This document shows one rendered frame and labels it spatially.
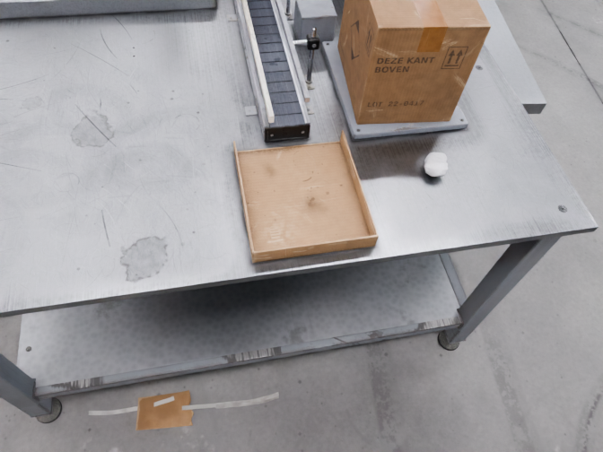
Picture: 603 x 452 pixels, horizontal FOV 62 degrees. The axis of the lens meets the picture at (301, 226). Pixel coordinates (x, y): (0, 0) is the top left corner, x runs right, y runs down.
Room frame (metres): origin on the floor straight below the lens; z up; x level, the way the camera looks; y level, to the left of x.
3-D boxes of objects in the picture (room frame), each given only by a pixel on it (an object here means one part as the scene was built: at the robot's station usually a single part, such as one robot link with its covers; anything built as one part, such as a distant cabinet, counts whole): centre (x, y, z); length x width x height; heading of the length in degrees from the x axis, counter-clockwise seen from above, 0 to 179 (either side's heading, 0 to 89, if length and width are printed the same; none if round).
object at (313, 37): (1.05, 0.05, 0.91); 0.07 x 0.03 x 0.16; 108
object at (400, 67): (1.07, -0.18, 0.99); 0.30 x 0.24 x 0.27; 13
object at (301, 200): (0.67, 0.01, 0.85); 0.30 x 0.26 x 0.04; 18
